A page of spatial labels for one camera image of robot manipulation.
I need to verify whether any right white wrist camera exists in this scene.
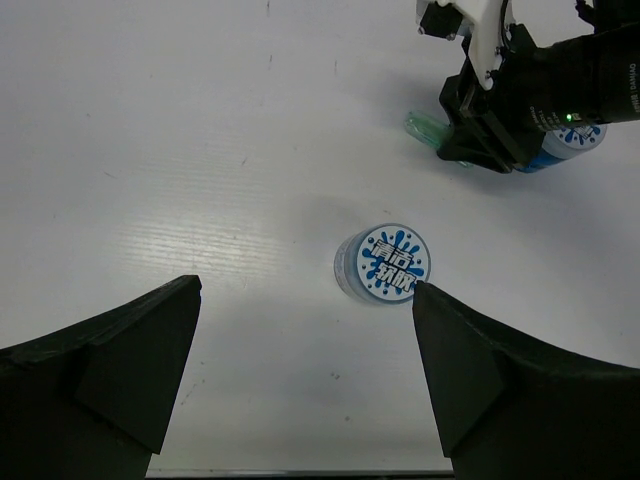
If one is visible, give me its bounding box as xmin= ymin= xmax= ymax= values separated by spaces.
xmin=416 ymin=0 xmax=514 ymax=91

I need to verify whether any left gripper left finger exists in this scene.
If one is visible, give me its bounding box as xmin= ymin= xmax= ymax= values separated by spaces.
xmin=1 ymin=275 xmax=202 ymax=479

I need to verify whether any blue jar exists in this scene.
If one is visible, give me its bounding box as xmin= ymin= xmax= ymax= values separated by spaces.
xmin=518 ymin=125 xmax=607 ymax=173
xmin=333 ymin=223 xmax=432 ymax=306

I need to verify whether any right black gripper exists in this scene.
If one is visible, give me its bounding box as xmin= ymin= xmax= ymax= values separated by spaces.
xmin=437 ymin=25 xmax=600 ymax=173

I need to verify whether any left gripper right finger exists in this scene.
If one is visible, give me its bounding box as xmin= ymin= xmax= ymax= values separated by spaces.
xmin=412 ymin=282 xmax=639 ymax=479

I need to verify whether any green correction tape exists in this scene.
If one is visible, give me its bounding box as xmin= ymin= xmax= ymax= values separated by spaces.
xmin=404 ymin=110 xmax=452 ymax=151

